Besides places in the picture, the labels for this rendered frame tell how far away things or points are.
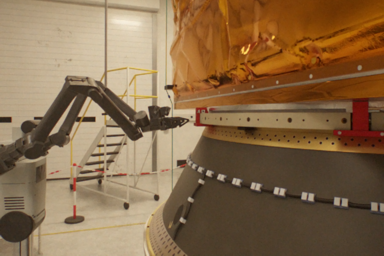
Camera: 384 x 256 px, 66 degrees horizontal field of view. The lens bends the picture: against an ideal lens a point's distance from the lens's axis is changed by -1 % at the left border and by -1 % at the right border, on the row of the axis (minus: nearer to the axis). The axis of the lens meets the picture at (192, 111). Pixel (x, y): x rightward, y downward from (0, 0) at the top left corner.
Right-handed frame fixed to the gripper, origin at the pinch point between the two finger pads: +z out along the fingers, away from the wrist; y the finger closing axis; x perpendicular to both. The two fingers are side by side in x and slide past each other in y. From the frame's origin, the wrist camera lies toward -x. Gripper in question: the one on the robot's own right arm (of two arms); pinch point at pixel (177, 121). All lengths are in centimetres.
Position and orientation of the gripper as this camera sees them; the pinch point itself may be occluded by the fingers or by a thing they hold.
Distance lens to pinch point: 159.0
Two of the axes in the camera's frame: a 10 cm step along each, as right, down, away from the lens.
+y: 0.6, 0.1, 10.0
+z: 9.8, -1.7, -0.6
